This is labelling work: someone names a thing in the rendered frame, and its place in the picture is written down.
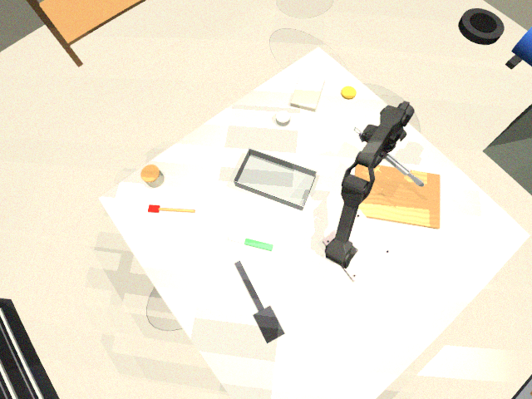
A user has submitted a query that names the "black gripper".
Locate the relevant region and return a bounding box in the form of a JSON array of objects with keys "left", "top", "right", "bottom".
[{"left": 373, "top": 130, "right": 407, "bottom": 168}]

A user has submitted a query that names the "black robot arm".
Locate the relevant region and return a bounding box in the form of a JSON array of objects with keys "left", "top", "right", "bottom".
[{"left": 325, "top": 101, "right": 415, "bottom": 268}]

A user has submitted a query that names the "red brush with wooden handle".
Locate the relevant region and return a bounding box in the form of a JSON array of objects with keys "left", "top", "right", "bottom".
[{"left": 148, "top": 204, "right": 195, "bottom": 213}]

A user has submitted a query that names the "grey spatula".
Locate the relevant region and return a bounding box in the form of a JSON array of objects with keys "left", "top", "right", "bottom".
[{"left": 234, "top": 261, "right": 285, "bottom": 343}]

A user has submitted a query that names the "yellow round disc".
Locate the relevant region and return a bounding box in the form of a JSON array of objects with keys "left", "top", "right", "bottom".
[{"left": 341, "top": 86, "right": 357, "bottom": 100}]

